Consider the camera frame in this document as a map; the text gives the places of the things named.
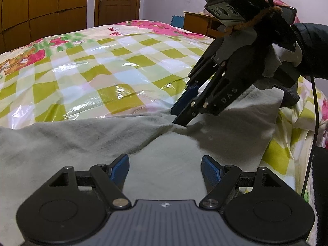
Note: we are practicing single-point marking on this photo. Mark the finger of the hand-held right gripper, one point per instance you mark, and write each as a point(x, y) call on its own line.
point(185, 98)
point(220, 97)

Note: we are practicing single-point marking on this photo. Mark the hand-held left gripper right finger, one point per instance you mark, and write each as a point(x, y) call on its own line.
point(211, 171)

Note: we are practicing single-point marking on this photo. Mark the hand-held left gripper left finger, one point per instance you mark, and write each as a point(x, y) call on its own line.
point(120, 170)

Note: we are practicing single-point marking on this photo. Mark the grey-green pants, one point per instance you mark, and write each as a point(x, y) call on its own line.
point(76, 143)

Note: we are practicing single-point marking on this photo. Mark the person's right forearm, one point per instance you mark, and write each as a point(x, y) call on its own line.
point(314, 48)

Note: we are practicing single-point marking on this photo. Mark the person's right hand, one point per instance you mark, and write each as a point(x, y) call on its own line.
point(275, 56)

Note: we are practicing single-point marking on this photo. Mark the wooden cabinet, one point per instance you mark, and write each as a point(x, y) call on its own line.
point(197, 23)

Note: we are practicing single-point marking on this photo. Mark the blue foam mat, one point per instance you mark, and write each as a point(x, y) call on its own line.
point(177, 21)

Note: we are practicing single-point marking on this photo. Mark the person's dark clothing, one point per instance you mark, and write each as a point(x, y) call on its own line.
point(321, 197)

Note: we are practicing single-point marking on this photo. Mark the printed checkered blanket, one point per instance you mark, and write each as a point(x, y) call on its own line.
point(76, 56)

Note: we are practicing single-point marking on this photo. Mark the wooden door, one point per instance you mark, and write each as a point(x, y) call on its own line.
point(117, 0)

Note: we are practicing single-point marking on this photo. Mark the wooden wardrobe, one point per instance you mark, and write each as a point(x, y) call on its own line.
point(38, 2)

